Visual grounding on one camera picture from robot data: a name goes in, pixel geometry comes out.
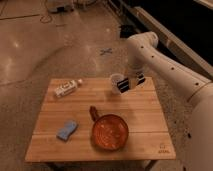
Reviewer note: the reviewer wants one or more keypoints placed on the blue sponge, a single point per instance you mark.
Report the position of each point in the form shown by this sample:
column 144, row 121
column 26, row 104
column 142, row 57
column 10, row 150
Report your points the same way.
column 65, row 132

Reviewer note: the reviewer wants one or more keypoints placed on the white plastic bottle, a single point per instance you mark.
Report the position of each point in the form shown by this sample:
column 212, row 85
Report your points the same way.
column 67, row 88

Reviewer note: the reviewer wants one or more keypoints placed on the black box on floor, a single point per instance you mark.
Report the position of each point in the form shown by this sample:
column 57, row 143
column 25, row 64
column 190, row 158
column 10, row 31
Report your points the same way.
column 126, row 31

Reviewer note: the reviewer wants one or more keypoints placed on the black striped eraser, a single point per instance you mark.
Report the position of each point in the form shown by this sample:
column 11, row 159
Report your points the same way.
column 123, row 85

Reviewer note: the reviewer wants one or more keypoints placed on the wooden folding table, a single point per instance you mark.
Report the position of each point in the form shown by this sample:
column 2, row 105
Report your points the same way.
column 148, row 138

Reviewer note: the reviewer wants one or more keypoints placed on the orange pan with handle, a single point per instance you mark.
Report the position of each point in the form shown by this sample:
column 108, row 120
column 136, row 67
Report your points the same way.
column 109, row 132

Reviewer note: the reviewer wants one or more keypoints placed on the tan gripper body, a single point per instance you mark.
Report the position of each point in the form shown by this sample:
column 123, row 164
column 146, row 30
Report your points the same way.
column 133, row 80

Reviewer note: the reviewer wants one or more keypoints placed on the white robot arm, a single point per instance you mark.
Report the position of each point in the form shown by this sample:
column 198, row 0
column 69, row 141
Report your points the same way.
column 195, row 88

